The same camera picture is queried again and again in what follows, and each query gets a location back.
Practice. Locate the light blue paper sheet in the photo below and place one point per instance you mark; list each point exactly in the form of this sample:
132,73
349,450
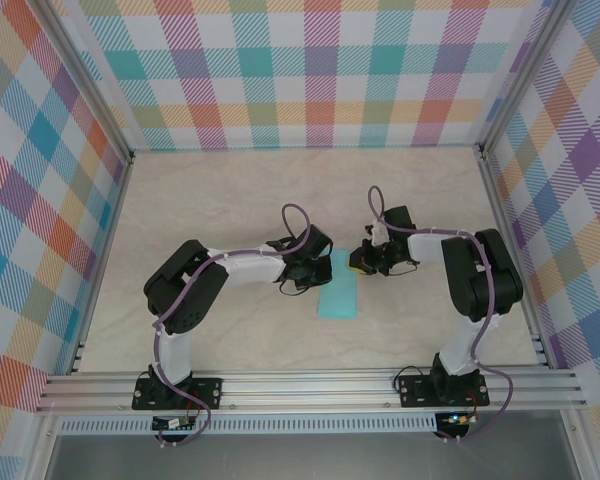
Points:
337,300

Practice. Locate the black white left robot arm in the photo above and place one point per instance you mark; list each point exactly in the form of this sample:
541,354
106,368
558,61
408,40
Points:
190,290

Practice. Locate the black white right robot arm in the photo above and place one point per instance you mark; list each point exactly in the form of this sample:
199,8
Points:
485,280

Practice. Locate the small circuit board green light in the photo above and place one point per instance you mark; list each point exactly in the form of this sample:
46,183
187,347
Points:
457,419

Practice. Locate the small black circuit board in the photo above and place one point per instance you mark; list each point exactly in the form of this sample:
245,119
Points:
172,424

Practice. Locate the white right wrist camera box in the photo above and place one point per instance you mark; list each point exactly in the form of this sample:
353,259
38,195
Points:
380,234

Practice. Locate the aluminium side rail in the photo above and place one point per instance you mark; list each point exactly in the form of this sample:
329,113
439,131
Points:
505,225
104,250

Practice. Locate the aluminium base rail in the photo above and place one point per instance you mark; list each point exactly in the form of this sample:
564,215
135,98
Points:
305,387

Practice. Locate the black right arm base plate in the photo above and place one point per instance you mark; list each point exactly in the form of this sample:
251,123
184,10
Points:
412,392

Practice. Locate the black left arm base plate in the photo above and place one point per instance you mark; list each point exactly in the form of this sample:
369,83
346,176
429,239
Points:
210,392

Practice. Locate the aluminium corner post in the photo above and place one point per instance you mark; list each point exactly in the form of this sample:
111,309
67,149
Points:
522,75
86,75

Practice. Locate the aluminium frame leg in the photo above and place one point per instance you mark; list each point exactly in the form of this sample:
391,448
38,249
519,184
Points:
577,450
40,450

